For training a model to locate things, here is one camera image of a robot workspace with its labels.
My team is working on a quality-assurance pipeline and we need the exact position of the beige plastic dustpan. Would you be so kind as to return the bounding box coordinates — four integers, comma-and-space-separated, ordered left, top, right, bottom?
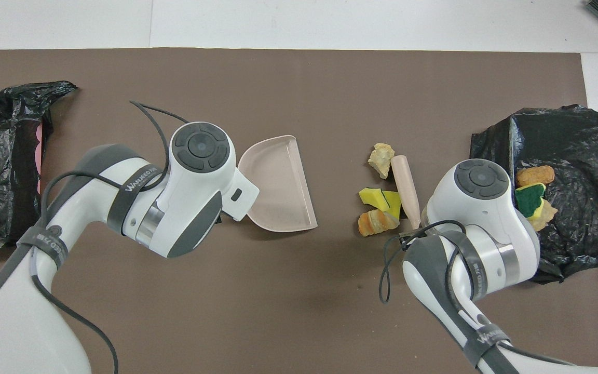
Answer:
237, 135, 318, 233

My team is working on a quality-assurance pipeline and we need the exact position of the yellow green sponge piece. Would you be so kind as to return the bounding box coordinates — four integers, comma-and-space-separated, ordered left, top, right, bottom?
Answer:
358, 187, 389, 209

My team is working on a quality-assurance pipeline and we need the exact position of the pale torn croissant piece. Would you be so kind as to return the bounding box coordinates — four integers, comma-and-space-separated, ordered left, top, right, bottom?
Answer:
368, 143, 396, 180

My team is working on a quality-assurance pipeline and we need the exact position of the beige hand brush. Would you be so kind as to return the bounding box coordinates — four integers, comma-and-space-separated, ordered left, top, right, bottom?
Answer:
391, 155, 422, 230

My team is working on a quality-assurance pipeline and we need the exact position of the notched yellow green sponge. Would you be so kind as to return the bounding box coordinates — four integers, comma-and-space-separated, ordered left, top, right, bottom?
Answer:
514, 182, 547, 219

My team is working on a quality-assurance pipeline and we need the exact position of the brown bread bun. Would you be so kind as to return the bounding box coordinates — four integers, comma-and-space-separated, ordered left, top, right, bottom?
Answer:
516, 165, 556, 188

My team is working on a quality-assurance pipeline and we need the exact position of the black bag lined bin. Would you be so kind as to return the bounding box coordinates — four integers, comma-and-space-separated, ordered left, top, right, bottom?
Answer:
469, 104, 598, 284

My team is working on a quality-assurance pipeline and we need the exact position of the brown table mat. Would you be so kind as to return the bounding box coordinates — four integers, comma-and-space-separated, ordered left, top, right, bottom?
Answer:
0, 48, 598, 374

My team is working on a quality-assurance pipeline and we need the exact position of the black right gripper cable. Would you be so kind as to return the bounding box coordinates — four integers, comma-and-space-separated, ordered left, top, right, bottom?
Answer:
379, 221, 467, 304

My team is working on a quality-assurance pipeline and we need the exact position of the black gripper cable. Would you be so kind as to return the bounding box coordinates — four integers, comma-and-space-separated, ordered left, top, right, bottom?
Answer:
34, 100, 189, 374
379, 221, 467, 304

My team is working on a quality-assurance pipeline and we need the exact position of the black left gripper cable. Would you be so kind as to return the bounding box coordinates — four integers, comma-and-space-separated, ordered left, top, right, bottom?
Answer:
34, 100, 189, 374

